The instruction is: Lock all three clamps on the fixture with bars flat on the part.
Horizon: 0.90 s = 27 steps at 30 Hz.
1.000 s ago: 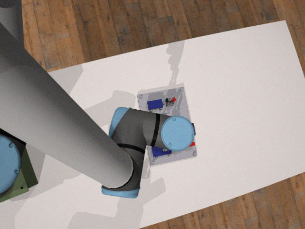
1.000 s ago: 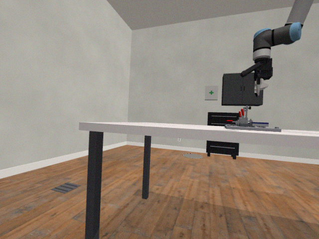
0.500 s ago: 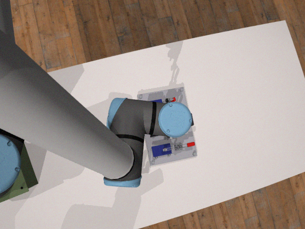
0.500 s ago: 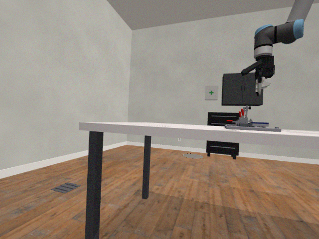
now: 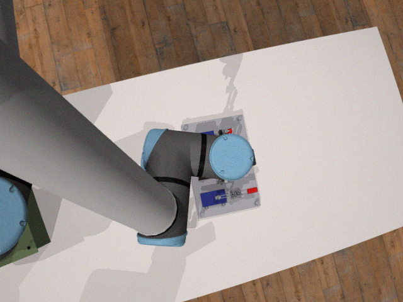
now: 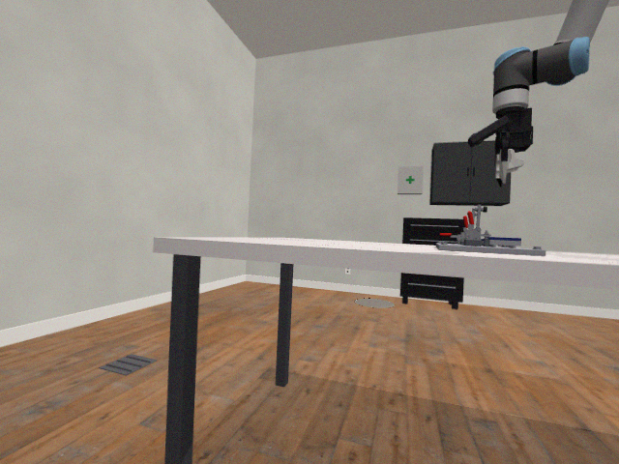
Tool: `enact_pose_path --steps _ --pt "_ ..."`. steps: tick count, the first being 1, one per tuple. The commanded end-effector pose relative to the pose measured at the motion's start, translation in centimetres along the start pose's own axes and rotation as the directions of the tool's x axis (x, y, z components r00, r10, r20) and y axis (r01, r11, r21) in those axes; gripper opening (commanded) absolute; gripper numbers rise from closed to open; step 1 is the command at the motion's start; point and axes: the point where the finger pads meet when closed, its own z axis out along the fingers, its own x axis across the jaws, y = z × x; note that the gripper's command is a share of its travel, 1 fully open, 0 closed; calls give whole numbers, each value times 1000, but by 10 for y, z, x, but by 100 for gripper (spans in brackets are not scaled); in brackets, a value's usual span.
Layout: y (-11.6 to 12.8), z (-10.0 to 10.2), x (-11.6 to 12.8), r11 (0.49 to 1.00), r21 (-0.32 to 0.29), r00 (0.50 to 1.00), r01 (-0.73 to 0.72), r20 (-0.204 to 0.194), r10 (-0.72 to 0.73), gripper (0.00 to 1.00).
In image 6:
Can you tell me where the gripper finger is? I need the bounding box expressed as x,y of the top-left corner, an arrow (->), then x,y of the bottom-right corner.
499,136 -> 524,184
495,151 -> 518,187

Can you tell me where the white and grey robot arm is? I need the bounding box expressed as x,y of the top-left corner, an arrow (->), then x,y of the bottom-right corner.
467,0 -> 609,147

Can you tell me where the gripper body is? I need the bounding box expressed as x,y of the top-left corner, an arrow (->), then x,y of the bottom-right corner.
495,106 -> 533,153

